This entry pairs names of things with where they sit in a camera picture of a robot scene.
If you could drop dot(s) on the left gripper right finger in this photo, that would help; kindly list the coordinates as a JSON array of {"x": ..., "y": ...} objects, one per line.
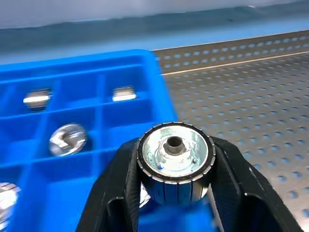
[{"x": 243, "y": 193}]

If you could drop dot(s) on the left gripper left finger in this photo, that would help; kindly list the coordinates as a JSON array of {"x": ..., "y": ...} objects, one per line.
[{"x": 113, "y": 188}]

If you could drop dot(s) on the blue plastic divided tray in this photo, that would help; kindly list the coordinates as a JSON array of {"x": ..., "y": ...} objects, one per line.
[{"x": 72, "y": 193}]

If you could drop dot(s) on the perforated steel tray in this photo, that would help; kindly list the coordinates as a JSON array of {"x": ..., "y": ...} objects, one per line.
[{"x": 241, "y": 96}]

